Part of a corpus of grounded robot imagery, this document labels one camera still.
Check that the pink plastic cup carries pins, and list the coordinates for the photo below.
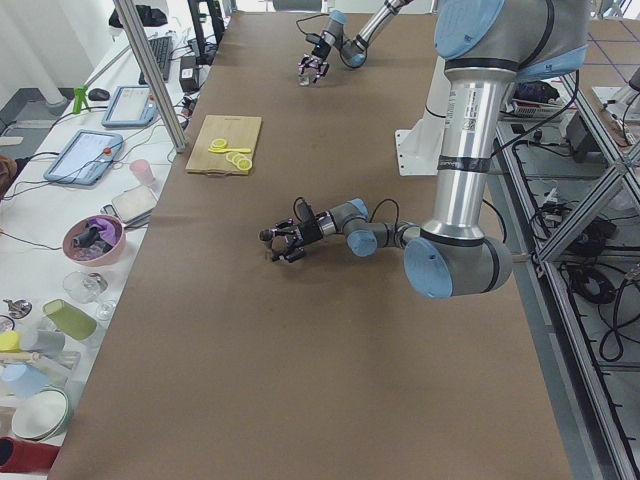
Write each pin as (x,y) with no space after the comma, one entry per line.
(142,170)

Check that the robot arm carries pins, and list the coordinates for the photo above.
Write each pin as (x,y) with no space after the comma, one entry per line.
(352,52)
(486,46)

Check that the red container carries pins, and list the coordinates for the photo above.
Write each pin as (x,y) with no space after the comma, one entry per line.
(20,456)

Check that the aluminium frame post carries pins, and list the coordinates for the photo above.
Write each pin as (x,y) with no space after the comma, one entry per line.
(129,17)

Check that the near blue teach pendant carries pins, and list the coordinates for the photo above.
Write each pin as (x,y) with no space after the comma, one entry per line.
(85,158)

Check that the bamboo cutting board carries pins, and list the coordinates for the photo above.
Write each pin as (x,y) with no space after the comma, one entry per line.
(239,131)

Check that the lemon slice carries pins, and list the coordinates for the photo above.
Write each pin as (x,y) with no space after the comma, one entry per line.
(218,144)

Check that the black keyboard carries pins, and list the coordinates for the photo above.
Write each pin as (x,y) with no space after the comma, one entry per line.
(161,48)

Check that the black computer mouse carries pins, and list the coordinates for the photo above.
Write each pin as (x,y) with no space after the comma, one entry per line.
(98,94)

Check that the steel jigger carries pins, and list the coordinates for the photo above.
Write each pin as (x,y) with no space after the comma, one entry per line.
(266,236)

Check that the clear glass measuring cup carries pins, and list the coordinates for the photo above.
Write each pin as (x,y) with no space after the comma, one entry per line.
(306,79)

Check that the white green-rimmed bowl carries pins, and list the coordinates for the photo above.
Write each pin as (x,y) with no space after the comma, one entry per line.
(42,416)

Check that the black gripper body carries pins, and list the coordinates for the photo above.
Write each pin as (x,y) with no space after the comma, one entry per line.
(309,231)
(320,51)

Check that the wine glass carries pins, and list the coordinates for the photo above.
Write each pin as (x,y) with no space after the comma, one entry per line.
(86,288)

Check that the green plastic cup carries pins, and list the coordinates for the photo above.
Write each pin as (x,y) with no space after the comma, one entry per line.
(70,320)

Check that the light blue plastic cup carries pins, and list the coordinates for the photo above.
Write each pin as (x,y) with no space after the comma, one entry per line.
(24,380)

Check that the blue teach pendant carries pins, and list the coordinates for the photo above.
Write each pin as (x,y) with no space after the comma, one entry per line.
(85,158)
(130,106)

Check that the pink bowl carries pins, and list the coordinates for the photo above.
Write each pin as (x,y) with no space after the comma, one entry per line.
(98,240)

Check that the far blue teach pendant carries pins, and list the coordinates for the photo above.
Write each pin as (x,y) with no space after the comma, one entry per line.
(130,106)

